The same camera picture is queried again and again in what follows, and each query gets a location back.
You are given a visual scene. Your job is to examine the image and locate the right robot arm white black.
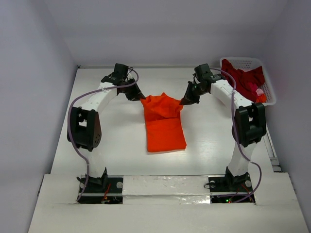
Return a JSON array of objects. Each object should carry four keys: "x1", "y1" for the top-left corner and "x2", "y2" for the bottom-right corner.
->
[{"x1": 180, "y1": 64, "x2": 267, "y2": 193}]

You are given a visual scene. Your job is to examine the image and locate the metal rail at table edge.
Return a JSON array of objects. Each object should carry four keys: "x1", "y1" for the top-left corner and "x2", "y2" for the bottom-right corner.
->
[{"x1": 263, "y1": 132, "x2": 283, "y2": 173}]

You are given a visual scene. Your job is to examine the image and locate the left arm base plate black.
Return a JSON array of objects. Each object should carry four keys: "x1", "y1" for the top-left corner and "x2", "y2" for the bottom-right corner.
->
[{"x1": 78, "y1": 176, "x2": 123, "y2": 204}]

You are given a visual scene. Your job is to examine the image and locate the dark red t shirt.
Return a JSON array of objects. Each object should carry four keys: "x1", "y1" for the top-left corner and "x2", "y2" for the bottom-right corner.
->
[{"x1": 221, "y1": 59, "x2": 265, "y2": 102}]

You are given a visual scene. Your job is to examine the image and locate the pink cloth in basket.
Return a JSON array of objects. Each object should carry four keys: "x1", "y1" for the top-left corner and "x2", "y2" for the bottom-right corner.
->
[{"x1": 248, "y1": 83, "x2": 264, "y2": 97}]

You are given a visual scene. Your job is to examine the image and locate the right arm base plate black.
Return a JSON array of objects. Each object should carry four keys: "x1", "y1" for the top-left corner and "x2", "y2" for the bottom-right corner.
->
[{"x1": 204, "y1": 176, "x2": 255, "y2": 204}]

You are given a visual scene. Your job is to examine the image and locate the orange t shirt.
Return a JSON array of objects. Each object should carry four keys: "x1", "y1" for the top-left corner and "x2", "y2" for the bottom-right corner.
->
[{"x1": 140, "y1": 93, "x2": 187, "y2": 153}]

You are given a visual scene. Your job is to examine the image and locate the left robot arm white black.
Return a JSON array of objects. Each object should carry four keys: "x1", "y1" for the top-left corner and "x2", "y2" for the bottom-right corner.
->
[{"x1": 67, "y1": 63, "x2": 145, "y2": 196}]

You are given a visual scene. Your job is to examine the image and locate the small orange cloth in basket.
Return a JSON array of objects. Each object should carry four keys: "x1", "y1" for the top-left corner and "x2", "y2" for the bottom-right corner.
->
[{"x1": 256, "y1": 94, "x2": 267, "y2": 103}]

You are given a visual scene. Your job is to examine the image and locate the white plastic basket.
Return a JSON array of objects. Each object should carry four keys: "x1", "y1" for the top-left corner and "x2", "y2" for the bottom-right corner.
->
[{"x1": 220, "y1": 57, "x2": 276, "y2": 106}]

